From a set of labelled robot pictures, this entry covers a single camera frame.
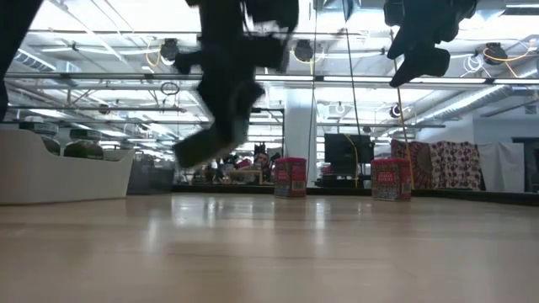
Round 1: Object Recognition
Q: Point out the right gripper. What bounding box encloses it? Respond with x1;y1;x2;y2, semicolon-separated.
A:
383;0;479;89

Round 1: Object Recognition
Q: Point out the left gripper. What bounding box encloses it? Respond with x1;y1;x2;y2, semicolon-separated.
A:
173;0;301;136

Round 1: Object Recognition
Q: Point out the red-lidded spice tin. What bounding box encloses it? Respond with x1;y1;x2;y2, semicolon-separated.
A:
371;157;413;202
273;157;308;199

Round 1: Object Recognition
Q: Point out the white plastic bin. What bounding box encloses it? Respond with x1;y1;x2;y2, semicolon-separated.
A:
0;127;136;206

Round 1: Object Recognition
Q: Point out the person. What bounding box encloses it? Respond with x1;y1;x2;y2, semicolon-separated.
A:
251;151;273;172

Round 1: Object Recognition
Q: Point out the white round column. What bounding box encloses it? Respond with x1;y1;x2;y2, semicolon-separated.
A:
285;88;318;189

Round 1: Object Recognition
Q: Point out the long overhead light bar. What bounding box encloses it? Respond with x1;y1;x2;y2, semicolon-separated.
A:
3;71;539;85

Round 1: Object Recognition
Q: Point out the floral patterned cloth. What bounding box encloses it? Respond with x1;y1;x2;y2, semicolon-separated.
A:
390;140;485;191

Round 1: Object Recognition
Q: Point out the black monitor screen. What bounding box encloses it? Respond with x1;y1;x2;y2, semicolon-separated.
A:
323;133;375;178

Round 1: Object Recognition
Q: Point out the white cloth sheet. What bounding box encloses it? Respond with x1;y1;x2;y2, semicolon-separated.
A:
478;141;526;193

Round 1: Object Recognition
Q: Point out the black stand frame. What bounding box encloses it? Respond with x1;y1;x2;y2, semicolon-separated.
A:
251;106;286;159

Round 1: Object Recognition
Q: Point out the black hanging cable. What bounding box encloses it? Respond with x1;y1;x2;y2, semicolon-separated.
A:
341;0;362;136

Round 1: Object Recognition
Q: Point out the silver ventilation duct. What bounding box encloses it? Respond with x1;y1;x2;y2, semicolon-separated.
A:
414;83;517;125
14;38;58;72

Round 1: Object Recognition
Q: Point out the black cable coil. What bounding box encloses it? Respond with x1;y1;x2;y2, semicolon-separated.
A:
159;81;181;97

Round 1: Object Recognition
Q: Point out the black ceiling cable reel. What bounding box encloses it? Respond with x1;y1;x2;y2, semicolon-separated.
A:
292;39;315;63
159;37;186;64
483;41;509;66

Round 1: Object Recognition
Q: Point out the thin hanging cable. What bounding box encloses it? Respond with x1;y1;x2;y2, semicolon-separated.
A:
307;0;319;189

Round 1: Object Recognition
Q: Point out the black table frame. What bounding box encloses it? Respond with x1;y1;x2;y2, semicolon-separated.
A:
170;183;539;208

